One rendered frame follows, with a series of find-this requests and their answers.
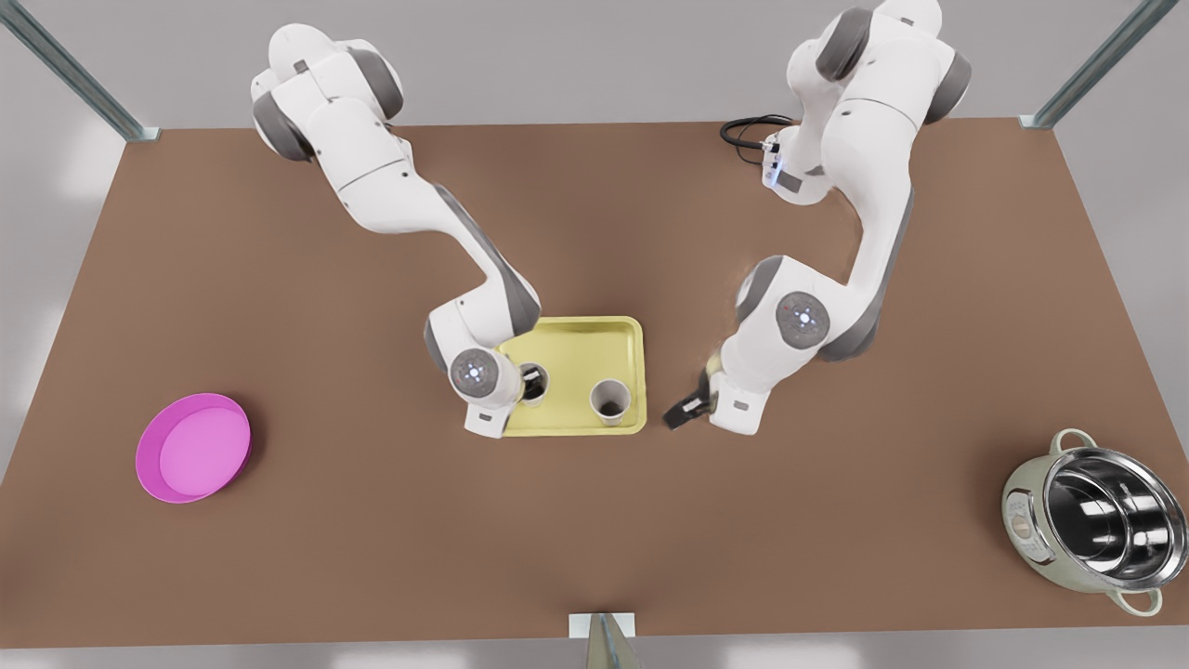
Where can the white IKEA cup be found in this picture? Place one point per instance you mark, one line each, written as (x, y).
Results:
(610, 401)
(542, 394)

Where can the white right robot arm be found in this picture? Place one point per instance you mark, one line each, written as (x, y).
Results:
(372, 167)

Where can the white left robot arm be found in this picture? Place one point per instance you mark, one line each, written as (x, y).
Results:
(864, 139)

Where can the yellow rectangular tray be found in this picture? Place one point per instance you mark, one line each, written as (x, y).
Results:
(585, 348)

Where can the pink round bowl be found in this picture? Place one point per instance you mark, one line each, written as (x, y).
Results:
(193, 449)

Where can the silver frame post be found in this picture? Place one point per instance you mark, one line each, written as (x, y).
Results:
(606, 641)
(1101, 60)
(70, 65)

